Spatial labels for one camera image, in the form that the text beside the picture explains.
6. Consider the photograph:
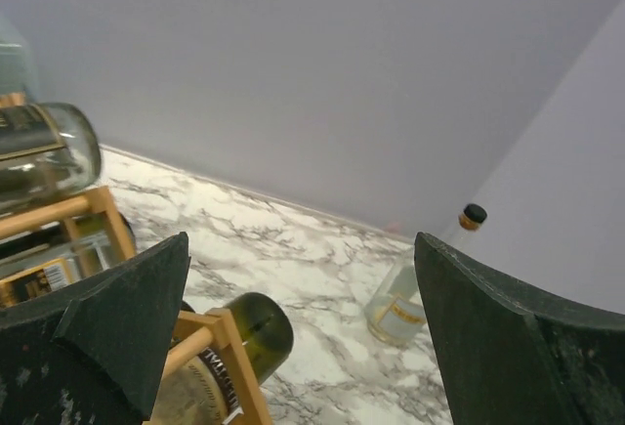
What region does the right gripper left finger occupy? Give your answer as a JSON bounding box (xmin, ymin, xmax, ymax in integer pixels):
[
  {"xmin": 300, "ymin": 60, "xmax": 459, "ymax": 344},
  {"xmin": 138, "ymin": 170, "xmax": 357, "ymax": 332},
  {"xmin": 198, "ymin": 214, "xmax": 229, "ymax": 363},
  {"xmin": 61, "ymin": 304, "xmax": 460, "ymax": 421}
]
[{"xmin": 1, "ymin": 232, "xmax": 190, "ymax": 424}]

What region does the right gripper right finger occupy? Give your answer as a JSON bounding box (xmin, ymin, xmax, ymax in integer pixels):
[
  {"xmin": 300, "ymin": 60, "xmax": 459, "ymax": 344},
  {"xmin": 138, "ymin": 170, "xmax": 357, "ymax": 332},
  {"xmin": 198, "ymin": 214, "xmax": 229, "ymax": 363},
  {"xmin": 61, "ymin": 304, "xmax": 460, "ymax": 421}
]
[{"xmin": 414, "ymin": 233, "xmax": 624, "ymax": 424}]

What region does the green bottle silver capsule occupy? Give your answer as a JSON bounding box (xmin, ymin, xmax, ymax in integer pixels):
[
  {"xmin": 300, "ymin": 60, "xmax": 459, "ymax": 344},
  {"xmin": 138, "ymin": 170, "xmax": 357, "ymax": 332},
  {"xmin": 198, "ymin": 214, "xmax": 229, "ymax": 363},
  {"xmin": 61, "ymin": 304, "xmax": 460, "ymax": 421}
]
[{"xmin": 147, "ymin": 292, "xmax": 294, "ymax": 425}]

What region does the clear square liquor bottle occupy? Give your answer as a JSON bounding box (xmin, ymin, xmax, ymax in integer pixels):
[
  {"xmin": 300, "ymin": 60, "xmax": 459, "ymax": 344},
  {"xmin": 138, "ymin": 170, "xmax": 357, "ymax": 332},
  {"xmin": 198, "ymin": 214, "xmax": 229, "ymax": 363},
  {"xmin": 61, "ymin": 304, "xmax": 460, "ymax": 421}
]
[{"xmin": 1, "ymin": 232, "xmax": 111, "ymax": 308}]

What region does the clear bottle black cap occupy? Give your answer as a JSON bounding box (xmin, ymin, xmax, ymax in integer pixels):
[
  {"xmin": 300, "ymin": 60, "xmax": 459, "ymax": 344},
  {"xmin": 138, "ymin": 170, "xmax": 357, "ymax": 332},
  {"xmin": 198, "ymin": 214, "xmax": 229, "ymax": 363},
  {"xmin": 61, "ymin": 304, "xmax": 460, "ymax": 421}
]
[{"xmin": 364, "ymin": 203, "xmax": 487, "ymax": 347}]

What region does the tall clear glass bottle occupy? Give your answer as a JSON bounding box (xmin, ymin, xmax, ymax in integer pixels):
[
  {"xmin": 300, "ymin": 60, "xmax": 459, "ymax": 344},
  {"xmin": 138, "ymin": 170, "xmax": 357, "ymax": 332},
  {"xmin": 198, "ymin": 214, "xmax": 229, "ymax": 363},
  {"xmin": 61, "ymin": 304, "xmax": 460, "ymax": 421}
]
[{"xmin": 1, "ymin": 103, "xmax": 102, "ymax": 214}]

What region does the dark green wine bottle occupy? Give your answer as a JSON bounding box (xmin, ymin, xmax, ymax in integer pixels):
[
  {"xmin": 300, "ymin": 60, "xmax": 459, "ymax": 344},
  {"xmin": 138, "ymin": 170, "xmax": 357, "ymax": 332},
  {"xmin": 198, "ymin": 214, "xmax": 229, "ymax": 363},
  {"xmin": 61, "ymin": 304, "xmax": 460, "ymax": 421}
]
[{"xmin": 119, "ymin": 213, "xmax": 137, "ymax": 251}]

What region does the wooden wine rack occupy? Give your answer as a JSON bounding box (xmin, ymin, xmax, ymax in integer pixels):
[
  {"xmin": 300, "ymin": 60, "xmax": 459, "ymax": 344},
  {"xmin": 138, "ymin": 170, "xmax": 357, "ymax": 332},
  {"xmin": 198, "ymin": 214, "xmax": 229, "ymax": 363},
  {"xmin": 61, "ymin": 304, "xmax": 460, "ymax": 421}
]
[{"xmin": 0, "ymin": 92, "xmax": 273, "ymax": 425}]

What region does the translucent green storage box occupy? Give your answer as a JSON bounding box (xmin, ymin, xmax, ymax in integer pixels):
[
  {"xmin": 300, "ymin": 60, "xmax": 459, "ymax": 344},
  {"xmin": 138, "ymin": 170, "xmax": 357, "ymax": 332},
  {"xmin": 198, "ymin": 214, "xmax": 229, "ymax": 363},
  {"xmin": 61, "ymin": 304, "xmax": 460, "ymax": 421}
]
[{"xmin": 0, "ymin": 16, "xmax": 38, "ymax": 101}]

